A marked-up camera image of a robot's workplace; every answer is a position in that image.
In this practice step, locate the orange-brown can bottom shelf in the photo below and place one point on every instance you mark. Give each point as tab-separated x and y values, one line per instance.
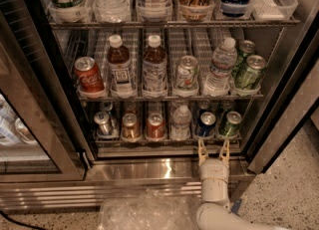
130	126

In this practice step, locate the green can bottom shelf rear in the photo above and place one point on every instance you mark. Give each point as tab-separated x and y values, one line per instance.
224	107

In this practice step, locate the glass fridge door left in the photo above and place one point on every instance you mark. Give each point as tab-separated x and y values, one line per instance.
34	145

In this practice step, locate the middle wire shelf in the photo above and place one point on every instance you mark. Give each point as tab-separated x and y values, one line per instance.
171	98

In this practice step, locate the blue pepsi can front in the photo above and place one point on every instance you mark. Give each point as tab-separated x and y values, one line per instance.
205	124

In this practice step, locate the water bottle middle shelf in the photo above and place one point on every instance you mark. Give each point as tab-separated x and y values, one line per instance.
222	62

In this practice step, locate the white 7up can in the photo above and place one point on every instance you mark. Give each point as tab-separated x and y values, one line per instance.
186	73

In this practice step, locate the wire shelf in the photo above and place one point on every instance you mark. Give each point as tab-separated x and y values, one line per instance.
176	24
171	98
143	141

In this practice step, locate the green can bottom shelf front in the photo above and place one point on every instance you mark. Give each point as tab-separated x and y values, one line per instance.
230	123

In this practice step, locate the silver can bottom shelf front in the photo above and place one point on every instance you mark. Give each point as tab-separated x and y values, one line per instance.
102	119

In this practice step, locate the bottom wire shelf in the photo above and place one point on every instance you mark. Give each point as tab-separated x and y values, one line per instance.
143	141

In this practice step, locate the top wire shelf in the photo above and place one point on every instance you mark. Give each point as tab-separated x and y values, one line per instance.
176	24

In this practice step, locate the green can middle shelf rear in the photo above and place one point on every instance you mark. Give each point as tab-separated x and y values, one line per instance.
245	49

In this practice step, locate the left iced tea bottle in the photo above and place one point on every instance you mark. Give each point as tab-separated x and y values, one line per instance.
120	65

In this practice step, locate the silver can bottom shelf rear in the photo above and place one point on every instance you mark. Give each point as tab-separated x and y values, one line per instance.
109	108

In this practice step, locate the empty clear plastic tray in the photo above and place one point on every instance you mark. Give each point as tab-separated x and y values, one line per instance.
274	10

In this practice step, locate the steel fridge door right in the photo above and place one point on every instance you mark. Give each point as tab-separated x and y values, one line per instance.
290	90

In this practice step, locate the green can shelf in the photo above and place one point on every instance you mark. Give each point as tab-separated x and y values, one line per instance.
245	49
230	123
250	73
224	107

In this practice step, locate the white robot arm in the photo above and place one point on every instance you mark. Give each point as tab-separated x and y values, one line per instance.
215	213

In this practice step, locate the red can bottom shelf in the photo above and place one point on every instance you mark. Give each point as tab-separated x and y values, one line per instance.
155	126

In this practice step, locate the right iced tea bottle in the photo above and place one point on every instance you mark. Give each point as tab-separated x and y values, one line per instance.
154	66

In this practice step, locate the red coca-cola can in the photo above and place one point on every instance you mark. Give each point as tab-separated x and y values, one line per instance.
88	74

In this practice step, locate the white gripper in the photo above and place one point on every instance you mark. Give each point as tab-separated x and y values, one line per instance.
214	169

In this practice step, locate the silver can shelf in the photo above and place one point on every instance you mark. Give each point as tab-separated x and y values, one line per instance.
109	108
102	119

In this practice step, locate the green can middle shelf front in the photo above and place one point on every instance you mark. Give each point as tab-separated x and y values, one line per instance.
250	73

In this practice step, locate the iced tea bottle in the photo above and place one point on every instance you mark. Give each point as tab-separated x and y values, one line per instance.
120	65
154	66

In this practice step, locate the clear plastic bag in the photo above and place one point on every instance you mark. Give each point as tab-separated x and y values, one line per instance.
150	211

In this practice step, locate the small water bottle bottom shelf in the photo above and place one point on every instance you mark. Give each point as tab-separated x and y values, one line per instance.
180	124

